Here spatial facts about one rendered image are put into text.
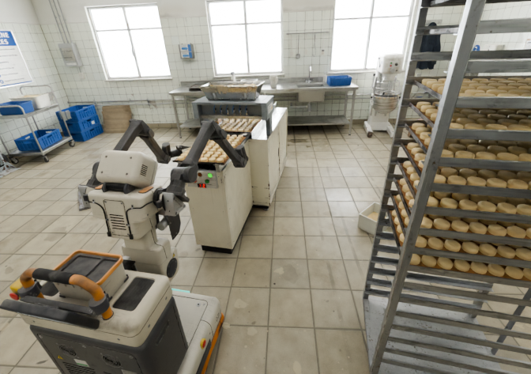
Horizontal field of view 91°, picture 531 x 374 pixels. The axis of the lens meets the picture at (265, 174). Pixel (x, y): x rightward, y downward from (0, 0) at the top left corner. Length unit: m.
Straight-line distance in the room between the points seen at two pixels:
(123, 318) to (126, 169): 0.57
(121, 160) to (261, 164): 1.58
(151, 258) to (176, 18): 5.01
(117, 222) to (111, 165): 0.25
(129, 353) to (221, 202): 1.17
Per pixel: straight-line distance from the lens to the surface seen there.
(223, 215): 2.15
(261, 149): 2.54
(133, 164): 1.26
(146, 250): 1.47
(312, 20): 5.60
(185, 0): 5.89
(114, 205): 1.32
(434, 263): 1.26
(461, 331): 2.08
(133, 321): 1.16
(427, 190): 0.97
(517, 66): 0.95
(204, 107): 2.70
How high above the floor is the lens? 1.68
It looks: 27 degrees down
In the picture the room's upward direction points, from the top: 3 degrees counter-clockwise
